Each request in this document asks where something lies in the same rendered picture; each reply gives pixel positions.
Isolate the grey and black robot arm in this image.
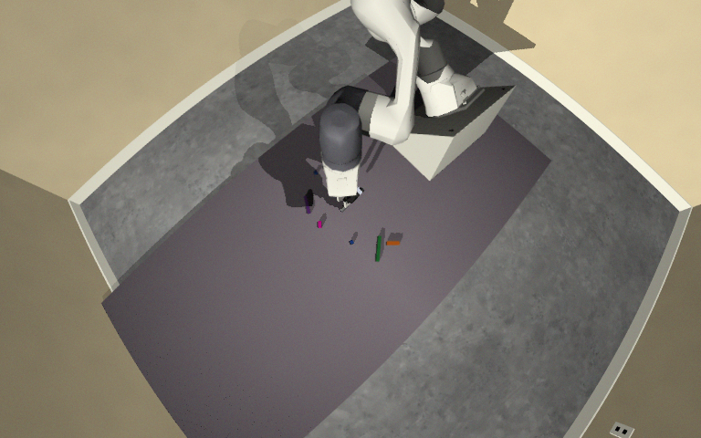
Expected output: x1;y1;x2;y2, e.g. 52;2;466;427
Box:
319;0;485;197

